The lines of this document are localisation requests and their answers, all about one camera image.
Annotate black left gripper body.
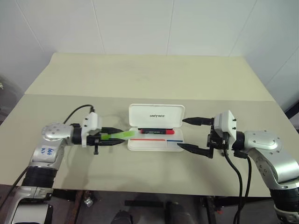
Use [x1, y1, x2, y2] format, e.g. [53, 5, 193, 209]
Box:
[86, 127, 107, 155]

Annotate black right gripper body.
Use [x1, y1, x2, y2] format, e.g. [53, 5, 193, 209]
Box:
[206, 125, 230, 155]

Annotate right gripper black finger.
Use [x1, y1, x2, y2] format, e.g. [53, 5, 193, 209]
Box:
[182, 115, 215, 127]
[177, 142, 214, 160]

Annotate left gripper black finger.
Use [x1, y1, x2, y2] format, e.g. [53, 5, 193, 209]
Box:
[101, 127, 124, 135]
[99, 139, 126, 147]

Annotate green marker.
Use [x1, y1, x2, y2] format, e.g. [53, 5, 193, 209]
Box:
[100, 130, 138, 141]

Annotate red marker with black barrel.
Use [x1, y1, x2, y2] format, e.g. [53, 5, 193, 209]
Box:
[139, 128, 176, 136]

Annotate white pencil case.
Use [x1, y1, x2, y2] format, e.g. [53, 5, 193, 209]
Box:
[127, 103, 186, 153]

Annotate dark rounded shape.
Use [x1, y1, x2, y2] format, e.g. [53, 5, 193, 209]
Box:
[111, 209, 134, 224]

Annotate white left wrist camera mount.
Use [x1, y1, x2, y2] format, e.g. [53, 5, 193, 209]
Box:
[80, 112, 104, 148]

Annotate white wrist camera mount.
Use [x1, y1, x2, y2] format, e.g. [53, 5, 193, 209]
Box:
[213, 110, 238, 151]
[80, 112, 104, 148]

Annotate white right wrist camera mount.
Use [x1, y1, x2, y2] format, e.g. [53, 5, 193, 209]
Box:
[213, 110, 238, 151]

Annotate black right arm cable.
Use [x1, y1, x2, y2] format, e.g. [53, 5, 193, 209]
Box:
[235, 155, 252, 224]
[223, 149, 242, 224]

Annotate black table frame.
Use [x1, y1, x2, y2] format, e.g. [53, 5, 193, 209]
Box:
[51, 188, 271, 224]

